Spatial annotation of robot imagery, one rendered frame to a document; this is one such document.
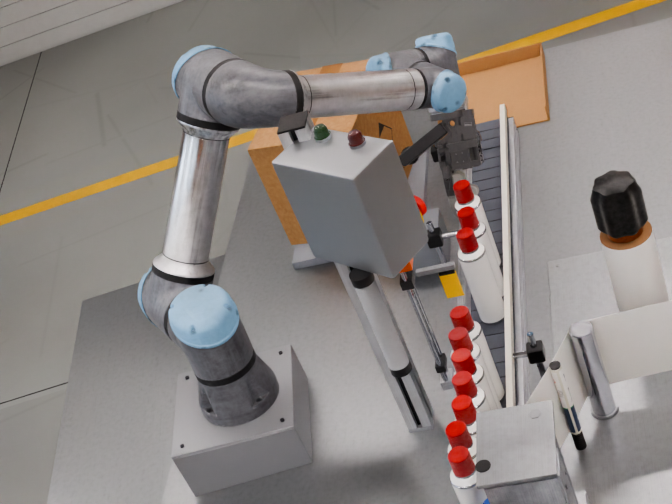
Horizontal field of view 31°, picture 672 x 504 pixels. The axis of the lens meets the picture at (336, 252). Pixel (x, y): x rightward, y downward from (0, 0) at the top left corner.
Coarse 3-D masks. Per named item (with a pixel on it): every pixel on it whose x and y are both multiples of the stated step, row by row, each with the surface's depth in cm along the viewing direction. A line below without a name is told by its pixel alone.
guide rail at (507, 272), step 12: (504, 108) 277; (504, 120) 273; (504, 132) 269; (504, 144) 266; (504, 156) 262; (504, 168) 259; (504, 180) 255; (504, 192) 252; (504, 204) 249; (504, 216) 246; (504, 228) 243; (504, 240) 240; (504, 252) 237; (504, 264) 234; (504, 276) 231; (504, 288) 229; (504, 300) 226; (504, 312) 224
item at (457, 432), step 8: (448, 424) 182; (456, 424) 182; (464, 424) 181; (448, 432) 181; (456, 432) 181; (464, 432) 180; (456, 440) 181; (464, 440) 181; (472, 440) 183; (448, 448) 185; (472, 448) 182; (472, 456) 182
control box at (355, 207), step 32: (288, 160) 180; (320, 160) 177; (352, 160) 174; (384, 160) 174; (288, 192) 184; (320, 192) 178; (352, 192) 172; (384, 192) 175; (320, 224) 184; (352, 224) 178; (384, 224) 177; (416, 224) 182; (320, 256) 190; (352, 256) 184; (384, 256) 178
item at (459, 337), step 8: (456, 328) 198; (464, 328) 198; (448, 336) 198; (456, 336) 197; (464, 336) 196; (456, 344) 197; (464, 344) 197; (472, 344) 199; (472, 352) 198; (480, 352) 199; (480, 360) 199; (488, 376) 202; (496, 400) 205
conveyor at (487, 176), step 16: (480, 128) 281; (496, 128) 278; (496, 144) 273; (496, 160) 268; (480, 176) 266; (496, 176) 264; (480, 192) 261; (496, 192) 259; (496, 208) 255; (496, 224) 251; (496, 240) 247; (512, 256) 246; (512, 272) 237; (512, 288) 234; (480, 320) 230; (496, 336) 225; (496, 352) 221; (496, 368) 218
